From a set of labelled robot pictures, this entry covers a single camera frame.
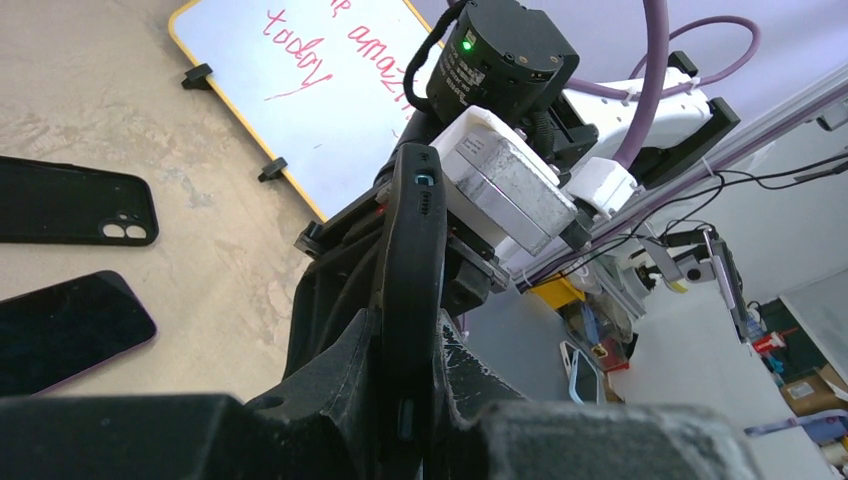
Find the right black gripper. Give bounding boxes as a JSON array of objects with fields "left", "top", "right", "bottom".
[{"left": 283, "top": 192, "right": 509, "bottom": 378}]

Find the whiteboard with yellow frame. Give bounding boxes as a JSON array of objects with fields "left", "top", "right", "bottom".
[{"left": 168, "top": 0, "right": 431, "bottom": 219}]

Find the purple phone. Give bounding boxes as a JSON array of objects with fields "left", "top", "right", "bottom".
[{"left": 1, "top": 270, "right": 157, "bottom": 397}]

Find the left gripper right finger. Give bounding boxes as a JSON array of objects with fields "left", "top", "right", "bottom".
[{"left": 433, "top": 314, "right": 762, "bottom": 479}]

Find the black phone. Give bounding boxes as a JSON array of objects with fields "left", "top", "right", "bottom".
[{"left": 372, "top": 143, "right": 447, "bottom": 479}]

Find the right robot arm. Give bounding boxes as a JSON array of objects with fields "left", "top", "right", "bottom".
[{"left": 286, "top": 1, "right": 739, "bottom": 375}]

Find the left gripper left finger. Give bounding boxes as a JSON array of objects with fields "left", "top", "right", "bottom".
[{"left": 1, "top": 310, "right": 378, "bottom": 479}]

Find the yellow box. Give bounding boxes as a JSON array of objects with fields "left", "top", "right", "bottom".
[{"left": 530, "top": 276, "right": 586, "bottom": 310}]

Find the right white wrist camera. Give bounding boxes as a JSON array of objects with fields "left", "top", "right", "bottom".
[{"left": 431, "top": 106, "right": 638, "bottom": 256}]

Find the aluminium frame rail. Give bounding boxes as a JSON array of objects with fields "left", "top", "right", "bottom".
[{"left": 519, "top": 69, "right": 847, "bottom": 288}]

